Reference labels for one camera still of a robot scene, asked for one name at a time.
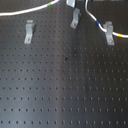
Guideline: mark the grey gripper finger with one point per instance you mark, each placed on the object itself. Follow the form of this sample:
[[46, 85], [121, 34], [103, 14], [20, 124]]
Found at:
[[71, 3]]

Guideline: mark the middle grey cable clip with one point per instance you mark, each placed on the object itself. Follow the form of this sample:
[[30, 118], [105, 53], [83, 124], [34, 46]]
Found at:
[[76, 18]]

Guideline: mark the grey cable clip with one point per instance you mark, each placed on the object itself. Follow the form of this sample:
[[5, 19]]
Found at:
[[109, 32], [29, 31], [76, 18]]

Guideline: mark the right grey cable clip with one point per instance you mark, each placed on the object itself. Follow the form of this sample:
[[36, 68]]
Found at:
[[109, 32]]

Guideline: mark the left grey cable clip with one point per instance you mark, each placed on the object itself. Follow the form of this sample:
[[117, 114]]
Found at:
[[29, 31]]

